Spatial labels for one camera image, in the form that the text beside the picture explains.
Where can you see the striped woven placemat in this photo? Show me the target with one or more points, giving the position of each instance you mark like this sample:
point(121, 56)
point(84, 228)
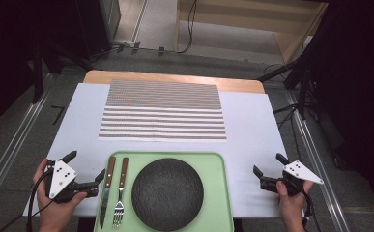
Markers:
point(162, 109)

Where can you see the metal floor rail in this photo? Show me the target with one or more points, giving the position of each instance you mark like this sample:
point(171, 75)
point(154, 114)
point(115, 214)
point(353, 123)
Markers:
point(316, 161)
point(14, 148)

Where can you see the black metal stand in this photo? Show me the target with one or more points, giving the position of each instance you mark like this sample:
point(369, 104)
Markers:
point(302, 83)
point(38, 71)

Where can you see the black curtain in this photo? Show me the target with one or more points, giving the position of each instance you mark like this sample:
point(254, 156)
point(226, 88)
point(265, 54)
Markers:
point(1, 64)

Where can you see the black textured plate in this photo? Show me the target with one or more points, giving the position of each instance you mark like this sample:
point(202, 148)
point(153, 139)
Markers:
point(167, 193)

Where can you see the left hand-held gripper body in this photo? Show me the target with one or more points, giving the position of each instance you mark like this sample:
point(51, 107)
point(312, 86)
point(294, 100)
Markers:
point(60, 179)

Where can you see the person's right hand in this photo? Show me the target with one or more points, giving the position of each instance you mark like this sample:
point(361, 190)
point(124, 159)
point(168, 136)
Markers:
point(292, 209)

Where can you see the wooden table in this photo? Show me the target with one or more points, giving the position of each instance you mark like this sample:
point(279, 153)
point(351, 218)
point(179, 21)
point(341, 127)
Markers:
point(239, 86)

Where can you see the person's left hand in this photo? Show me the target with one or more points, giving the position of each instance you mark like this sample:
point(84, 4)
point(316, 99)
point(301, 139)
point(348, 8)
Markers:
point(55, 216)

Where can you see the dark glass cabinet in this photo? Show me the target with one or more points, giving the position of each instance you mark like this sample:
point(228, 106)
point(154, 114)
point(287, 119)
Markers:
point(94, 25)

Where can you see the light wooden cabinet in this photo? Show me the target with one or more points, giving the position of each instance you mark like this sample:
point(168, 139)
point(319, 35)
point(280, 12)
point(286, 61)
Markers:
point(239, 19)

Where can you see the green plastic tray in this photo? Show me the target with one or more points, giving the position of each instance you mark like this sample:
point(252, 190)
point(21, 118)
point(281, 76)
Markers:
point(213, 193)

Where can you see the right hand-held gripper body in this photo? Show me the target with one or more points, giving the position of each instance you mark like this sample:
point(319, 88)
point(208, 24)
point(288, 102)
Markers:
point(299, 170)

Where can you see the white table cover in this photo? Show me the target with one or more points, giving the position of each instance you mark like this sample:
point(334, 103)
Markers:
point(249, 129)

